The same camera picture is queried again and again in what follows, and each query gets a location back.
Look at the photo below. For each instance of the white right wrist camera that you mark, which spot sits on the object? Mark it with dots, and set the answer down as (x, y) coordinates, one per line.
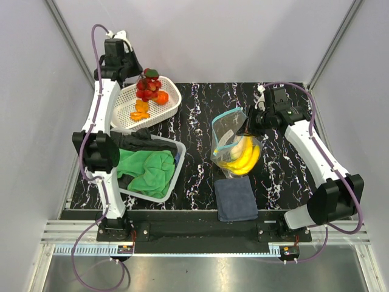
(260, 102)

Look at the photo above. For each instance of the orange fake bell pepper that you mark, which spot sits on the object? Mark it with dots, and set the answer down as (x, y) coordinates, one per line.
(162, 98)

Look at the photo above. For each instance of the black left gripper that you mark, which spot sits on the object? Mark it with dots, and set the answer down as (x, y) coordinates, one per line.
(138, 69)

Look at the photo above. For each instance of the orange fake ginger root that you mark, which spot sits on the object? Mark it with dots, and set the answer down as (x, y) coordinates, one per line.
(141, 106)

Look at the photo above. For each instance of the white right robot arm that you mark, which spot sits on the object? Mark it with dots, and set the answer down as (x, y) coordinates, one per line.
(336, 200)

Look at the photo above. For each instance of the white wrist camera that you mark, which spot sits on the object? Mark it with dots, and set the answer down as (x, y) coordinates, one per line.
(260, 102)
(120, 34)

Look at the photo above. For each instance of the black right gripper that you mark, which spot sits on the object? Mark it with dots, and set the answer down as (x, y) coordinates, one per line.
(248, 127)

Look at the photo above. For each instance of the dark blue folded towel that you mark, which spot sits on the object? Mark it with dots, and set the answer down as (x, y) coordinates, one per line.
(235, 200)

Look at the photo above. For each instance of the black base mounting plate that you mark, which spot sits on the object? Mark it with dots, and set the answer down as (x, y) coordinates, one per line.
(259, 231)

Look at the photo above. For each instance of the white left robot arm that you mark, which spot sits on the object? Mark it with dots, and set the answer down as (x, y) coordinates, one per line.
(98, 155)

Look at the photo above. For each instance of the white perforated plastic basket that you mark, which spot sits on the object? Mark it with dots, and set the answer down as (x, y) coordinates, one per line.
(126, 104)

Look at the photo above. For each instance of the aluminium frame post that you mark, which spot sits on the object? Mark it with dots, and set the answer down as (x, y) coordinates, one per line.
(335, 42)
(69, 40)

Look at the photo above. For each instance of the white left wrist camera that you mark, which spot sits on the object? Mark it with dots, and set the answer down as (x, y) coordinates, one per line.
(120, 34)

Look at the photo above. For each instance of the red fake strawberry bunch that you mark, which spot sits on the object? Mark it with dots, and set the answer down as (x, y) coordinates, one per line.
(148, 85)

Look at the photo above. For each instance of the grey plastic bin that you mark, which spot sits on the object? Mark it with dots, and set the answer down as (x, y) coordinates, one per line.
(179, 161)

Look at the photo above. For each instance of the yellow fake banana bunch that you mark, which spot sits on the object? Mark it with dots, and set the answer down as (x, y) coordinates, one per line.
(242, 157)

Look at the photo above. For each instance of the clear zip top bag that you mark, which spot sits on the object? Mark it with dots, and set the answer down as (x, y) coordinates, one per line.
(224, 128)

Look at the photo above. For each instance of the green microfibre cloth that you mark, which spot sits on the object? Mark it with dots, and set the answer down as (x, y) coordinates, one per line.
(146, 172)

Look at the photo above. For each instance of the left aluminium frame post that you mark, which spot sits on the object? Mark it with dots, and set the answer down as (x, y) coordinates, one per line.
(69, 40)

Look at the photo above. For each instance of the aluminium front rail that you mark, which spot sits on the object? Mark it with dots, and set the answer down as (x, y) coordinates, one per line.
(67, 231)

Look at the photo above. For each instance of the black cloth in bin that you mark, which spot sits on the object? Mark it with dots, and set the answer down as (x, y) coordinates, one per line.
(141, 140)

